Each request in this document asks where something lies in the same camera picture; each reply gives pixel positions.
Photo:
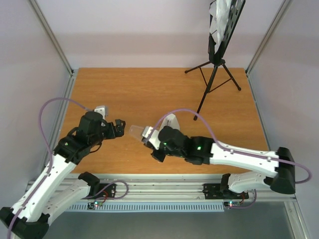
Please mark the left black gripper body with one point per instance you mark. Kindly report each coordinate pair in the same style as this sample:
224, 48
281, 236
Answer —
112, 134

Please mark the clear plastic metronome cover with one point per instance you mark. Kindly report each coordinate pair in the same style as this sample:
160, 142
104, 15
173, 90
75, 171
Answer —
136, 132

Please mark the white metronome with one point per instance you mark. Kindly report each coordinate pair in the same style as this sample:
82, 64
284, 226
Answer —
171, 121

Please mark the black music stand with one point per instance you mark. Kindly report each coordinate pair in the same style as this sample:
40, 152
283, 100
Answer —
216, 52

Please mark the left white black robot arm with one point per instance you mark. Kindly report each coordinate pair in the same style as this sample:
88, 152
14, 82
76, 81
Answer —
31, 216

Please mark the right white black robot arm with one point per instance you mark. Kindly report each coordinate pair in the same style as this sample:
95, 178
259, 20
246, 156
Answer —
265, 169

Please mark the white sheet music paper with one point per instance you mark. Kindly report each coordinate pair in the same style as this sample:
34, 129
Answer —
219, 11

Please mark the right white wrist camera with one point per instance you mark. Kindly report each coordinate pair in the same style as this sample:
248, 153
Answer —
150, 138

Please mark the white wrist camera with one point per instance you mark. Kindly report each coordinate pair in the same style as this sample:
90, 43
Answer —
150, 138
103, 110

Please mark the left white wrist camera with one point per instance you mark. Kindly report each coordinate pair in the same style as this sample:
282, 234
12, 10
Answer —
103, 110

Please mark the aluminium rail base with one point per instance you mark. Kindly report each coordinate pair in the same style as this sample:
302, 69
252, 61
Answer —
169, 187

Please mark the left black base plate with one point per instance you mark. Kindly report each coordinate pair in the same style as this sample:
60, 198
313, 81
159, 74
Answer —
102, 190

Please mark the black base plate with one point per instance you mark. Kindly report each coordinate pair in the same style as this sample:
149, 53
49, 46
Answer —
217, 191
102, 190

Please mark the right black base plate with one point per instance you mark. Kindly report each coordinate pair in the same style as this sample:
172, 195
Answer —
217, 191

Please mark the grey slotted cable duct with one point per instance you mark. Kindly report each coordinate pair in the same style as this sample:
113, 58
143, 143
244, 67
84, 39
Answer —
147, 207

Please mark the left aluminium frame post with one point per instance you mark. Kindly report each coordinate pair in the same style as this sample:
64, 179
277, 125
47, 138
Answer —
44, 23

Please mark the aluminium frame post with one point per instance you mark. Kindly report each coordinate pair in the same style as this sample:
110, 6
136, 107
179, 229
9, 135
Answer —
44, 23
270, 31

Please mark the right aluminium frame post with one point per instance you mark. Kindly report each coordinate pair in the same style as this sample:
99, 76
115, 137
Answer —
270, 31

